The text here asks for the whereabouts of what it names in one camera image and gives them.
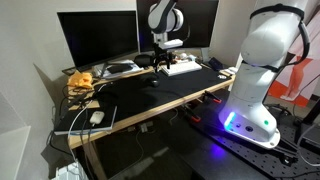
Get wooden desk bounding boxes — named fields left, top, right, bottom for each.
left=64, top=67, right=233, bottom=180

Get orange cloth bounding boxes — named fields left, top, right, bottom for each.
left=67, top=71, right=93, bottom=89

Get black round pouch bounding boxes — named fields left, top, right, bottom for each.
left=134, top=54, right=153, bottom=67

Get orange white poster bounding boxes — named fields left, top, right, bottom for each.
left=268, top=16, right=320, bottom=106

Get papers with black tray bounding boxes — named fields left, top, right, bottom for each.
left=93, top=60, right=142, bottom=79

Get dark blue box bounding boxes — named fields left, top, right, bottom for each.
left=209, top=57, right=223, bottom=71

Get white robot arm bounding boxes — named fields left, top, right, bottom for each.
left=218, top=0, right=310, bottom=149

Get black monitor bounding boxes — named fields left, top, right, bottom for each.
left=136, top=0, right=219, bottom=52
left=57, top=11, right=138, bottom=71

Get white charging cable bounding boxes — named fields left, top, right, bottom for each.
left=67, top=83, right=108, bottom=168

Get black desk mat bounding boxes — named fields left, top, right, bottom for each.
left=94, top=68, right=230, bottom=121

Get black notebook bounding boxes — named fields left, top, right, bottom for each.
left=54, top=106, right=118, bottom=135

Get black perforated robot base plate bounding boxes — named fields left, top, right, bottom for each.
left=191, top=101, right=320, bottom=180

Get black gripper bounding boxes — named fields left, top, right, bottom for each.
left=153, top=43, right=173, bottom=73

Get right black monitor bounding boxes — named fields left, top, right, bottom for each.
left=136, top=0, right=219, bottom=52

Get red black clamp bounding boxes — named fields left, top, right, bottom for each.
left=183, top=106, right=201, bottom=123
left=204, top=91, right=222, bottom=104

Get white keyboard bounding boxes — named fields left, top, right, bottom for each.
left=161, top=61, right=202, bottom=76

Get black computer mouse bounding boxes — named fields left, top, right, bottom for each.
left=149, top=80, right=160, bottom=87

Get left black monitor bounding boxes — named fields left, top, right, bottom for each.
left=57, top=11, right=138, bottom=71

